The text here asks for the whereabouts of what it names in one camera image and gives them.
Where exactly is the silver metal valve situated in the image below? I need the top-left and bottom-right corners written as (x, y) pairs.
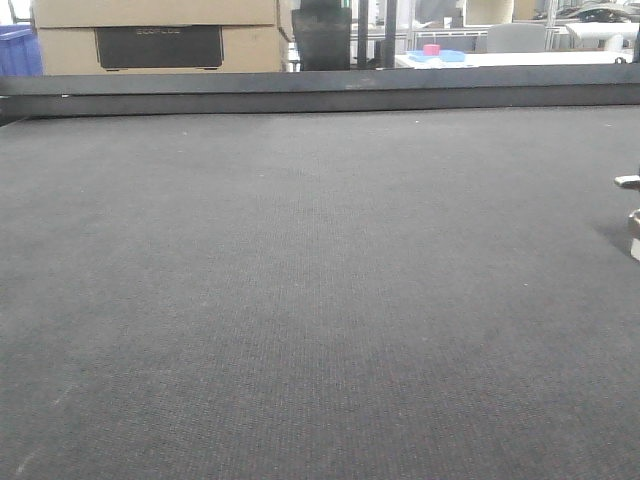
top-left (614, 174), bottom-right (640, 261)

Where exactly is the black conveyor belt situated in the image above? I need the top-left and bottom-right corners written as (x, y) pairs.
top-left (1, 107), bottom-right (639, 479)

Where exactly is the lower cardboard box black label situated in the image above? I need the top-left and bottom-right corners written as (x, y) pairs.
top-left (37, 25), bottom-right (288, 75)

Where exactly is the upper cardboard box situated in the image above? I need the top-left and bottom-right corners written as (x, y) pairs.
top-left (32, 0), bottom-right (291, 28)

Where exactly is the black bin background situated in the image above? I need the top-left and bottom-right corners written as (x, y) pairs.
top-left (291, 5), bottom-right (352, 71)

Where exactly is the pink cube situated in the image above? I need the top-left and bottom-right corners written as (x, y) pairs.
top-left (422, 43), bottom-right (441, 57)

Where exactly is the light blue tray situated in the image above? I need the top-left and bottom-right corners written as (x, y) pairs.
top-left (406, 49), bottom-right (466, 63)

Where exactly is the white background table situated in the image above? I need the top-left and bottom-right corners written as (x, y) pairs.
top-left (395, 51), bottom-right (633, 69)

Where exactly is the grey office chair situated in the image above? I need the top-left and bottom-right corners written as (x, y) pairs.
top-left (486, 23), bottom-right (546, 53)

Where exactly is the white curved machine part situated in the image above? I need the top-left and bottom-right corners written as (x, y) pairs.
top-left (565, 22), bottom-right (639, 51)

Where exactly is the blue plastic crate background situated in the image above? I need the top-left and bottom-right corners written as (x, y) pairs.
top-left (0, 24), bottom-right (43, 77)

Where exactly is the black vertical post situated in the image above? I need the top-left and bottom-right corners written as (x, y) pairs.
top-left (357, 0), bottom-right (369, 70)
top-left (381, 0), bottom-right (397, 69)

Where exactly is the black conveyor side rail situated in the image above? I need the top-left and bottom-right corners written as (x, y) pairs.
top-left (1, 63), bottom-right (639, 122)

